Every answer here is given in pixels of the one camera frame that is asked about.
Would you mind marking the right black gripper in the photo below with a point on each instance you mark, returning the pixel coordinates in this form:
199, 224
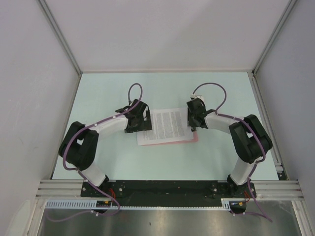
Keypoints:
190, 123

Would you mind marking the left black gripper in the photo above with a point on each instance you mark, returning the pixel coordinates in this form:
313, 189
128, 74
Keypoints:
145, 125

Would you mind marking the pink clipboard folder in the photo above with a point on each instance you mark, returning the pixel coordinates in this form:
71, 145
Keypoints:
193, 140

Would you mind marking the white printed paper sheet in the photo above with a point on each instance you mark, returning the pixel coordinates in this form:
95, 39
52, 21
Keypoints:
167, 125

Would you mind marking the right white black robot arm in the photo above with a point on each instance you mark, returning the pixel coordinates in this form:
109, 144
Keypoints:
251, 141

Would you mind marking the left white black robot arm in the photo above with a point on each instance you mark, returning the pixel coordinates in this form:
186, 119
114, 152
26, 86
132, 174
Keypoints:
80, 142

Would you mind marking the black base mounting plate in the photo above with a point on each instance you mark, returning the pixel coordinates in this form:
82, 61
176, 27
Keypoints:
172, 193

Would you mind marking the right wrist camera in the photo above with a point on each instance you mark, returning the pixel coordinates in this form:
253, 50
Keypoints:
194, 96

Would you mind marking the white slotted cable duct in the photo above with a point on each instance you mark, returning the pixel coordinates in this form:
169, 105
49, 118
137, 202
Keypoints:
101, 205

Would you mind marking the aluminium frame rail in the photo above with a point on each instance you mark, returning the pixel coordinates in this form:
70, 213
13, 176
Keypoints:
266, 190

